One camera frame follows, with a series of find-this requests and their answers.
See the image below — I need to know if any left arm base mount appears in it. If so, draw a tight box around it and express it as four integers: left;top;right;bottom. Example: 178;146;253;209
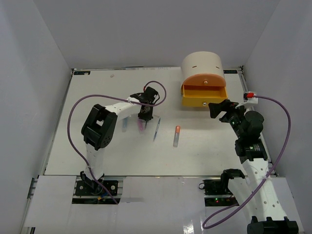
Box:
72;176;125;205

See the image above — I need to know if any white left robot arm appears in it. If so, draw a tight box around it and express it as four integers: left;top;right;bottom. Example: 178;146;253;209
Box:
80;87;159;195

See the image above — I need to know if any blue highlighter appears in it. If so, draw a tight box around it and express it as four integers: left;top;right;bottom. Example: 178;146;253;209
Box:
122;117;128;132

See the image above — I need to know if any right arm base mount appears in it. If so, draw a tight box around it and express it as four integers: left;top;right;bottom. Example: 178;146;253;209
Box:
198;179;239;207

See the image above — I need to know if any orange top drawer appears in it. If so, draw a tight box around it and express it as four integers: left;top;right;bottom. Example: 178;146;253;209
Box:
182;74;226;87

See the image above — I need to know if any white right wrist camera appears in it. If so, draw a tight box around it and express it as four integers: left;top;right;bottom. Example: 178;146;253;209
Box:
235;92;258;109

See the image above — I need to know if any yellow drawer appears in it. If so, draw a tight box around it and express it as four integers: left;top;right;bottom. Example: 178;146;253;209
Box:
181;85;228;107

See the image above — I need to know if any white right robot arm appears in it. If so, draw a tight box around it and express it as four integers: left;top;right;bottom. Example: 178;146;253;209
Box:
202;95;299;234

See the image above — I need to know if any round beige drawer cabinet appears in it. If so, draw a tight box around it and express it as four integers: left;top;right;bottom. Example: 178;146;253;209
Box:
181;51;224;79

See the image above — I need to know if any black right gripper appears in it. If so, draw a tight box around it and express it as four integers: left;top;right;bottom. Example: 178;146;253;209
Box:
209;99;251;139

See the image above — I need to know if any clear light blue pen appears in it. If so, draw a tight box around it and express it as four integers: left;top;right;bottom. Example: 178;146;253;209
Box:
153;118;161;141

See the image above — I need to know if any pink highlighter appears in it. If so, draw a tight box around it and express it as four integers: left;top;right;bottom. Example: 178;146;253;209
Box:
137;119;145;134

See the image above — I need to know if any orange highlighter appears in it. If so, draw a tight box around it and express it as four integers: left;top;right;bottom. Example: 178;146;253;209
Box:
173;125;181;147

